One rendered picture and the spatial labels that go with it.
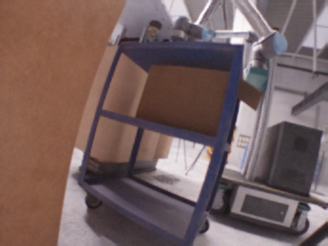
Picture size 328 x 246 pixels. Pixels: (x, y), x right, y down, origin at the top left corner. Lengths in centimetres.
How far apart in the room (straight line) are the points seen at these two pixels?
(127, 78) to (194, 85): 64
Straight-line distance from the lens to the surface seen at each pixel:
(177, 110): 69
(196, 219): 61
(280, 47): 140
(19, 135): 46
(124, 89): 120
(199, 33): 109
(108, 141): 119
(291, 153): 141
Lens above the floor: 51
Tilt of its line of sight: 4 degrees up
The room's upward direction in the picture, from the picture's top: 16 degrees clockwise
